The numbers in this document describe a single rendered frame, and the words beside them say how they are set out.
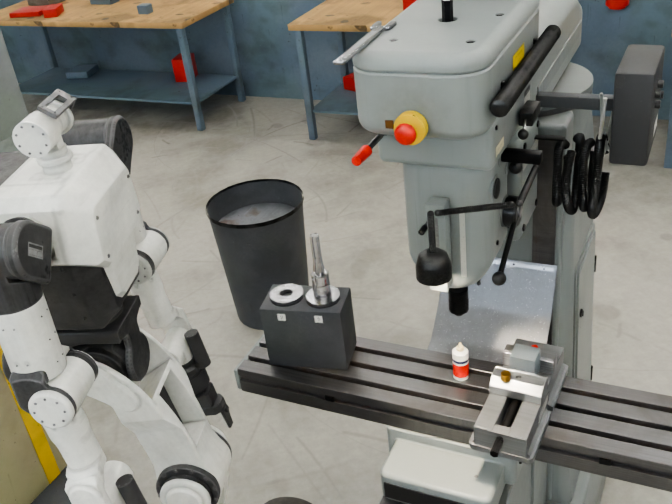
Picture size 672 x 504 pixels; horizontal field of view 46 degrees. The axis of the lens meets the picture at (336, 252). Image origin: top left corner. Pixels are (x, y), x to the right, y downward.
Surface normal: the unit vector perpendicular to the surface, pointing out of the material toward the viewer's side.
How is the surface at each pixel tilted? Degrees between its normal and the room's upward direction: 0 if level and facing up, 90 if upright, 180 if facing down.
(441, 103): 90
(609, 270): 0
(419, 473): 0
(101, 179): 45
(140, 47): 90
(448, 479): 0
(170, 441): 90
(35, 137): 90
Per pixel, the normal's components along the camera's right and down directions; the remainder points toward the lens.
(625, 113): -0.42, 0.50
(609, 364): -0.11, -0.85
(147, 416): -0.11, 0.52
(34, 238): 0.99, -0.06
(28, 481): 0.90, 0.13
